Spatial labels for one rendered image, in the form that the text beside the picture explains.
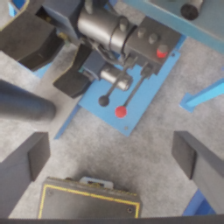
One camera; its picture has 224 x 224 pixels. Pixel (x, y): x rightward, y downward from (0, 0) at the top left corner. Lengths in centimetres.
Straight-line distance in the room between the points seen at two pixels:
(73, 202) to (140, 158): 63
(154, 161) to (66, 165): 76
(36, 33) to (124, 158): 116
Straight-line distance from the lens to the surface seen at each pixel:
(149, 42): 51
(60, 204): 130
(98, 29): 57
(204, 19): 52
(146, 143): 146
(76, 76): 103
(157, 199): 156
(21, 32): 65
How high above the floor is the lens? 145
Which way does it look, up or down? 80 degrees down
